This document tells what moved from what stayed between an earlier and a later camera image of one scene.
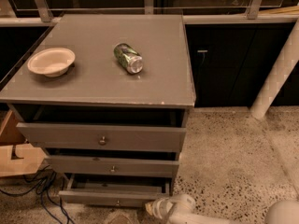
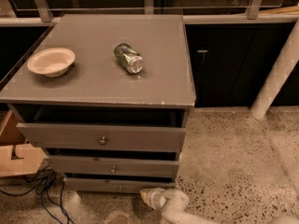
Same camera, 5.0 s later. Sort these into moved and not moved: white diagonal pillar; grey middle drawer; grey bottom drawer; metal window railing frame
Moved: grey bottom drawer
Not moved: grey middle drawer; white diagonal pillar; metal window railing frame
